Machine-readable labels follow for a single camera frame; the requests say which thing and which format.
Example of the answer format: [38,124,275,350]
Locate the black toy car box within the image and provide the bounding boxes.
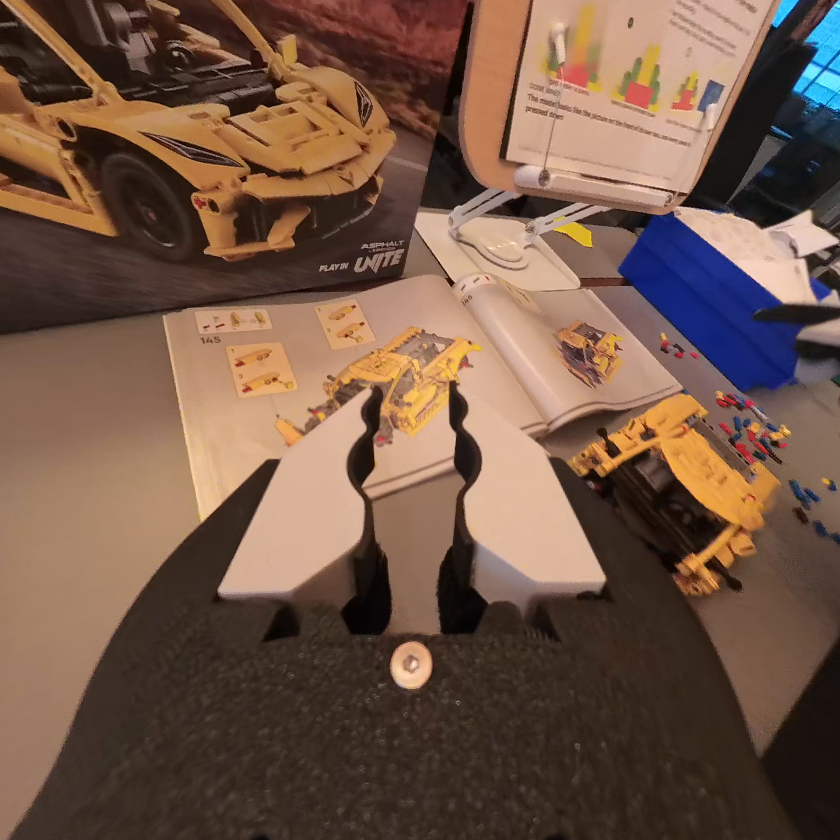
[0,0,470,336]

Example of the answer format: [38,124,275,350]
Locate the yellow toy car model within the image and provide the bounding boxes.
[567,394,782,598]

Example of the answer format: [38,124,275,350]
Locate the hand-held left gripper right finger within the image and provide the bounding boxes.
[448,379,607,614]

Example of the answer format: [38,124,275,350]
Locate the crumpled white printed bags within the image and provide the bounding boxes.
[676,206,840,309]

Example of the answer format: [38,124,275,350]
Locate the large paned window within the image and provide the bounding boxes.
[774,0,840,112]

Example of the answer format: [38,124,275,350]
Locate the pile of small coloured pins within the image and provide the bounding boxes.
[659,331,840,546]

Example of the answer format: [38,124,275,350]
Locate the white printed instruction sheet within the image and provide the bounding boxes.
[502,0,775,188]

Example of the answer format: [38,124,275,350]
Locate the blue plastic bin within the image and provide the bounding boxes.
[618,213,831,392]

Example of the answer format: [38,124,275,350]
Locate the open instruction booklet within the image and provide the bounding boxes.
[163,274,683,522]

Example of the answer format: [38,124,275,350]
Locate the wooden document stand with sheet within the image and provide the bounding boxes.
[458,0,782,214]

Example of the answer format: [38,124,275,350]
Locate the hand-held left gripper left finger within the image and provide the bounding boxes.
[217,386,385,602]

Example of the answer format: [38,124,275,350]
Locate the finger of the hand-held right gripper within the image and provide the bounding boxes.
[753,303,840,349]
[791,341,840,389]

